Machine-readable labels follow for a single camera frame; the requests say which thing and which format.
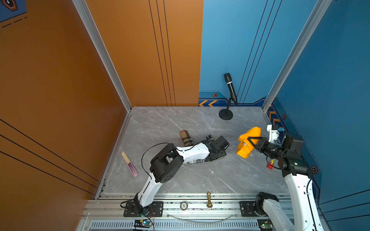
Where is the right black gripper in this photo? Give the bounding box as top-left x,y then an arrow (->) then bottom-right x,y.
248,137 -> 287,162

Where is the orange fluffy cloth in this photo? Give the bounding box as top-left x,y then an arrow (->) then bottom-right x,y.
235,127 -> 261,159

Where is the newspaper print eyeglass case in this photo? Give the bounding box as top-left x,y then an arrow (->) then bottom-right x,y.
183,158 -> 206,165

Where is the plaid eyeglass case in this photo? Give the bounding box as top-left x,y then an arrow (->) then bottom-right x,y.
180,130 -> 194,147

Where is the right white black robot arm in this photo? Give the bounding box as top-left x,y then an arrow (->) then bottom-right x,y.
248,134 -> 324,231

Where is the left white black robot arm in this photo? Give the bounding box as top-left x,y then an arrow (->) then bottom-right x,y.
134,136 -> 229,214

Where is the red yellow small toy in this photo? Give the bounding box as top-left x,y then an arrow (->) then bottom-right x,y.
267,159 -> 274,169

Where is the brass chess piece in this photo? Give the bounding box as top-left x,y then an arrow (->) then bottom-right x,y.
207,192 -> 213,208

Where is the black microphone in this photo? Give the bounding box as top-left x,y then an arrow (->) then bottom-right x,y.
224,73 -> 238,105

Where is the wooden stick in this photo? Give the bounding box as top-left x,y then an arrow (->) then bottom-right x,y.
121,152 -> 138,177

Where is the right green circuit board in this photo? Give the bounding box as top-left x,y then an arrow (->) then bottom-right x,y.
258,219 -> 273,231

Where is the green circuit board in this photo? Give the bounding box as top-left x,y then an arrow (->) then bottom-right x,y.
258,219 -> 273,231
133,219 -> 153,231

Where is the left green circuit board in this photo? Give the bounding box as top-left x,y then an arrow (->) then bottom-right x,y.
133,219 -> 153,231

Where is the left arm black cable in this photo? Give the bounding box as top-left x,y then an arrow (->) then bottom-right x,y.
141,142 -> 203,180

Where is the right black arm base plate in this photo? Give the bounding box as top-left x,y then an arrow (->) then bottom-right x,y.
239,200 -> 280,217

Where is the aluminium front rail frame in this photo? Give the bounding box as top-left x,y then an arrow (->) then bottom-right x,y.
77,193 -> 271,231

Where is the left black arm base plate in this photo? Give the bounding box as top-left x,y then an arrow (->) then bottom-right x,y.
123,201 -> 164,217

